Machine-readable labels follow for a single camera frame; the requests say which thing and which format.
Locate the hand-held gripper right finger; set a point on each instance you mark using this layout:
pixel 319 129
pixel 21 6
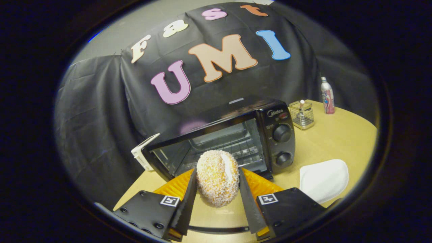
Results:
pixel 249 209

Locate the black toaster oven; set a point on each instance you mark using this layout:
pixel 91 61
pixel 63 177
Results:
pixel 280 114

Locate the white bread toaster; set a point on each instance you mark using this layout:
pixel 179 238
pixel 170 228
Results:
pixel 140 157

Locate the white square plate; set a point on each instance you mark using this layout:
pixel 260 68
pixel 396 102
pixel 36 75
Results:
pixel 324 180

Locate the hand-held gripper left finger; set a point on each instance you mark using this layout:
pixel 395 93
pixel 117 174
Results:
pixel 187 209

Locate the white pink spray bottle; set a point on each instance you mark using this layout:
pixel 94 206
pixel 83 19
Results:
pixel 328 98

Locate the crumb-coated bread roll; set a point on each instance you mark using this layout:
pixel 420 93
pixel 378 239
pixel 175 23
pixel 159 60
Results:
pixel 212 179

